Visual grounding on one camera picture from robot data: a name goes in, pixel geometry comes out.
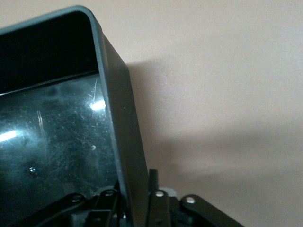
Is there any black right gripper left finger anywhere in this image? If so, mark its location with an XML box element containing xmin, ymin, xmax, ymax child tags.
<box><xmin>14</xmin><ymin>185</ymin><xmax>124</xmax><ymax>227</ymax></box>

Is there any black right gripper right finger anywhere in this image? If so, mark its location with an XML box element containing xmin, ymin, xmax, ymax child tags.
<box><xmin>147</xmin><ymin>168</ymin><xmax>244</xmax><ymax>227</ymax></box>

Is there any black plastic tray box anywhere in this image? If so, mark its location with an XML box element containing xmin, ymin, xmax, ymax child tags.
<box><xmin>0</xmin><ymin>5</ymin><xmax>152</xmax><ymax>227</ymax></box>

